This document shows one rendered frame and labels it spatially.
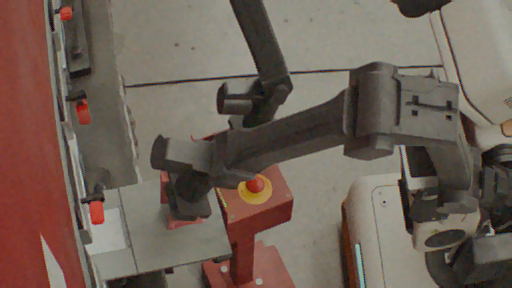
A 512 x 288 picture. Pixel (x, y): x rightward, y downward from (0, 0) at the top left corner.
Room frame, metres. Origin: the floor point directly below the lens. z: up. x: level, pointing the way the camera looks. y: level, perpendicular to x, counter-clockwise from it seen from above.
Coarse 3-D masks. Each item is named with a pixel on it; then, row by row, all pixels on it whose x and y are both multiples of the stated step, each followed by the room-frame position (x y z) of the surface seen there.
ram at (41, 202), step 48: (0, 0) 0.47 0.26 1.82; (0, 48) 0.41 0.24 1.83; (0, 96) 0.35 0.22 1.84; (48, 96) 0.59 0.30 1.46; (0, 144) 0.29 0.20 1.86; (48, 144) 0.47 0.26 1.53; (0, 192) 0.24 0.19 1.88; (48, 192) 0.37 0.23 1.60; (0, 240) 0.19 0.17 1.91; (48, 240) 0.29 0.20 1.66
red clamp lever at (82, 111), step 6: (78, 90) 0.73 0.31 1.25; (84, 90) 0.73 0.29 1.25; (66, 96) 0.72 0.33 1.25; (72, 96) 0.72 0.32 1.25; (78, 96) 0.72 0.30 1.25; (84, 96) 0.72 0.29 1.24; (78, 102) 0.72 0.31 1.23; (84, 102) 0.73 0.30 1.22; (78, 108) 0.72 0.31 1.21; (84, 108) 0.72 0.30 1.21; (78, 114) 0.72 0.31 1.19; (84, 114) 0.72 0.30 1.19; (84, 120) 0.72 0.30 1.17; (90, 120) 0.72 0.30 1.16
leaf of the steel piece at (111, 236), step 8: (120, 208) 0.63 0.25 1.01; (88, 216) 0.61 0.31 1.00; (104, 216) 0.61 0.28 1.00; (112, 216) 0.61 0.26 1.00; (120, 216) 0.61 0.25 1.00; (104, 224) 0.59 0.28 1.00; (112, 224) 0.60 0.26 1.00; (120, 224) 0.60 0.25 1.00; (96, 232) 0.58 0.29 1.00; (104, 232) 0.58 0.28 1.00; (112, 232) 0.58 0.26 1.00; (120, 232) 0.58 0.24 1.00; (96, 240) 0.56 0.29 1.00; (104, 240) 0.56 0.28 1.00; (112, 240) 0.56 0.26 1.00; (120, 240) 0.56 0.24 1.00; (88, 248) 0.54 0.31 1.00; (96, 248) 0.54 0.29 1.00; (104, 248) 0.54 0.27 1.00; (112, 248) 0.55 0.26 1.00; (120, 248) 0.55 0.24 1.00
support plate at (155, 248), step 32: (128, 192) 0.67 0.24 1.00; (128, 224) 0.60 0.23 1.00; (160, 224) 0.60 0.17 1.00; (192, 224) 0.61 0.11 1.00; (224, 224) 0.61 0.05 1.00; (96, 256) 0.53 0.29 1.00; (128, 256) 0.53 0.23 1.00; (160, 256) 0.54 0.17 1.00; (192, 256) 0.54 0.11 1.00; (224, 256) 0.55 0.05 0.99
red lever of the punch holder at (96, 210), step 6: (102, 192) 0.54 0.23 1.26; (84, 198) 0.53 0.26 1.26; (90, 198) 0.52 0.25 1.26; (96, 198) 0.52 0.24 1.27; (102, 198) 0.53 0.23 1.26; (90, 204) 0.50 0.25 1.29; (96, 204) 0.50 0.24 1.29; (102, 204) 0.51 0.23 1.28; (90, 210) 0.49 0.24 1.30; (96, 210) 0.49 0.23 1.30; (102, 210) 0.49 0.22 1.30; (90, 216) 0.47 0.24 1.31; (96, 216) 0.47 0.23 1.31; (102, 216) 0.47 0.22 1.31; (96, 222) 0.46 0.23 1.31; (102, 222) 0.47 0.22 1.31
